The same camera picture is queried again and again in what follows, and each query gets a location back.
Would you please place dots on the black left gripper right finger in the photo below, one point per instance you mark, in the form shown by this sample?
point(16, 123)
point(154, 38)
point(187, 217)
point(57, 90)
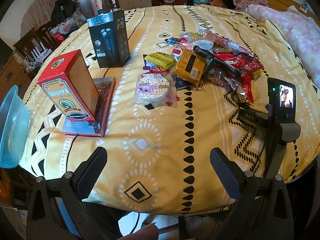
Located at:
point(262, 209)

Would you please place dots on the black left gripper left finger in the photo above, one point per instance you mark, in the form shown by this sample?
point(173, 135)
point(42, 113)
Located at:
point(44, 220)

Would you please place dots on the red floral snack packet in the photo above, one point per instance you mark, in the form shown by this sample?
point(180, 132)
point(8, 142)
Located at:
point(245, 84)

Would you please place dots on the dark red glossy snack bag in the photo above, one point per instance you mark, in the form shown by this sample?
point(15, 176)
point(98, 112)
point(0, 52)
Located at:
point(244, 62)

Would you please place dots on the pink floral quilt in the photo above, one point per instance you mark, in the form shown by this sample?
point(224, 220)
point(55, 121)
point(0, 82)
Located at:
point(301, 32)

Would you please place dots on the blue glass bowl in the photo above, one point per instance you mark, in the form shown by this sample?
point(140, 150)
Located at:
point(14, 128)

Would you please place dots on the orange biscuit packet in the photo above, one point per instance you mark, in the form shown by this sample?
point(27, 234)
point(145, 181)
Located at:
point(190, 67)

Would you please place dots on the yellow patterned bed cover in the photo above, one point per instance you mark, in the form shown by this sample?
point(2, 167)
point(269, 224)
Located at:
point(158, 158)

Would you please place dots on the red upright carton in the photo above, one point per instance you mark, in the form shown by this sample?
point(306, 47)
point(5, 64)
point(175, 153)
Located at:
point(68, 83)

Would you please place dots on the yellow-green candy packet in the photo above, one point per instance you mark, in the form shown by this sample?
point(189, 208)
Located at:
point(162, 60)

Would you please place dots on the white marshmallow bag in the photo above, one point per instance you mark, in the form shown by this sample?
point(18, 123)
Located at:
point(157, 89)

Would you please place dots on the wooden drawer chest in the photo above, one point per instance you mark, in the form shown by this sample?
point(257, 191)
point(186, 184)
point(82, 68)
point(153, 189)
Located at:
point(13, 74)

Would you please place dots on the wooden chair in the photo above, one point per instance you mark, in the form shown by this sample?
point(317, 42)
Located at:
point(37, 44)

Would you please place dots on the black shaver box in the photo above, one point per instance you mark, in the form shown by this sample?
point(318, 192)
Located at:
point(109, 38)

